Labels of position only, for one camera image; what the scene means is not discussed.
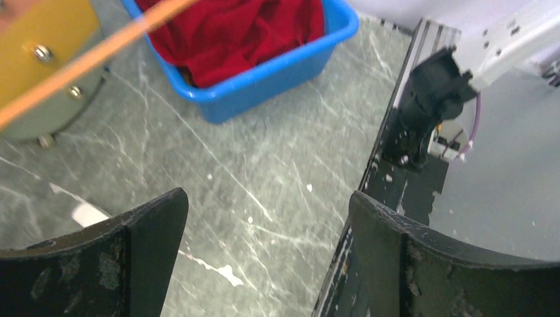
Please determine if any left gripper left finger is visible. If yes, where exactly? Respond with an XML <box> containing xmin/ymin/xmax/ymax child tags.
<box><xmin>1</xmin><ymin>188</ymin><xmax>189</xmax><ymax>316</ymax></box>

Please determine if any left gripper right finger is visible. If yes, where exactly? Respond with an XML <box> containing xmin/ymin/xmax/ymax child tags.
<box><xmin>349</xmin><ymin>192</ymin><xmax>559</xmax><ymax>316</ymax></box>

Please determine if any orange hanger with red skirt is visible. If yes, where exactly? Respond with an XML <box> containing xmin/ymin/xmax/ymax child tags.
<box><xmin>1</xmin><ymin>0</ymin><xmax>197</xmax><ymax>128</ymax></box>

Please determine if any red pleated skirt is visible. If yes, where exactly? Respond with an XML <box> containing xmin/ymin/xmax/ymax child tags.
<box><xmin>149</xmin><ymin>0</ymin><xmax>325</xmax><ymax>88</ymax></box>

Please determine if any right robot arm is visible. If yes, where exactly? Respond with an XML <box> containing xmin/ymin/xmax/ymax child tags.
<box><xmin>380</xmin><ymin>1</ymin><xmax>559</xmax><ymax>172</ymax></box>

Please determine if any blue plastic bin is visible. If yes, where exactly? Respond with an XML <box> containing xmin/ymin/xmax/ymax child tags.
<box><xmin>120</xmin><ymin>0</ymin><xmax>361</xmax><ymax>125</ymax></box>

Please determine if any round cream drawer box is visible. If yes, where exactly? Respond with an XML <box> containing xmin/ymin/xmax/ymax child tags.
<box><xmin>1</xmin><ymin>0</ymin><xmax>107</xmax><ymax>147</ymax></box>

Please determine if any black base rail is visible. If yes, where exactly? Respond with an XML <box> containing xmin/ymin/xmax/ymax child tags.
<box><xmin>312</xmin><ymin>18</ymin><xmax>460</xmax><ymax>317</ymax></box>

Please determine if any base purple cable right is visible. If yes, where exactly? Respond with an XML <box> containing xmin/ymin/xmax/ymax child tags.
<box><xmin>457</xmin><ymin>92</ymin><xmax>483</xmax><ymax>160</ymax></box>

